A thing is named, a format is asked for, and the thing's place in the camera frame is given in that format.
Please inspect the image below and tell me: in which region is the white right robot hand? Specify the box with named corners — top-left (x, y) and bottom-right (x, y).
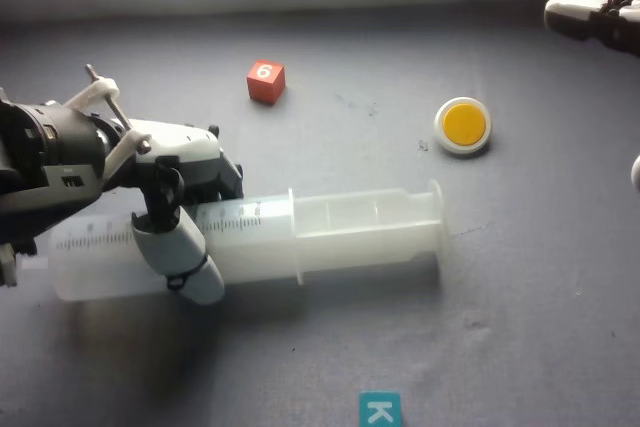
top-left (543, 0), bottom-right (640, 56)

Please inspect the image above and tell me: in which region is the yellow button with white rim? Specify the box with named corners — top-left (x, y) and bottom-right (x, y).
top-left (433, 95), bottom-right (494, 155)

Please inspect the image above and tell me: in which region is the large translucent plastic syringe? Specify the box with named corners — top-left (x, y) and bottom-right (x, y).
top-left (49, 177), bottom-right (452, 304)

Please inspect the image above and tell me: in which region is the orange number cube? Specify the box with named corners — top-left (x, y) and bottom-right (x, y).
top-left (245, 59), bottom-right (287, 108)

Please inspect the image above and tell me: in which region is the grey table cloth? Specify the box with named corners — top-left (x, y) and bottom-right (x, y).
top-left (0, 0), bottom-right (640, 427)

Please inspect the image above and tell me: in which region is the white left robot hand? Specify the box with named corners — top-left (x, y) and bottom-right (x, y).
top-left (130, 118), bottom-right (247, 306)

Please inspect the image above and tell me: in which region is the teal letter cube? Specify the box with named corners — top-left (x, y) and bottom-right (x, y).
top-left (358, 389), bottom-right (403, 427)

